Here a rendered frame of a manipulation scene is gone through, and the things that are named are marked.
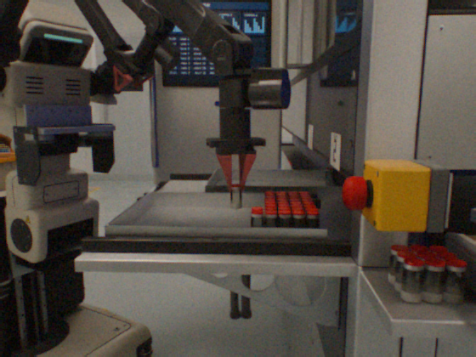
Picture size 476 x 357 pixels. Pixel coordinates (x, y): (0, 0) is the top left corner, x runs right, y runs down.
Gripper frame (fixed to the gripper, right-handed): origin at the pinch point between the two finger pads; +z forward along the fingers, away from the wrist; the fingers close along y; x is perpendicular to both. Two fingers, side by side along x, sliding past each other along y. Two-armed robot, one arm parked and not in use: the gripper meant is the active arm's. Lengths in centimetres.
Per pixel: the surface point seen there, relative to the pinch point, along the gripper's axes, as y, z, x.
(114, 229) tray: -21.3, 3.5, -10.9
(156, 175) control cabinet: -15, 10, 82
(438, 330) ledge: 13.0, 8.0, -40.3
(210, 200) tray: -3.5, 4.7, 10.9
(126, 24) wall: -47, -135, 563
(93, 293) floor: -55, 94, 168
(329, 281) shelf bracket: 12.7, 13.9, -14.7
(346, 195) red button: 6.7, -4.7, -31.7
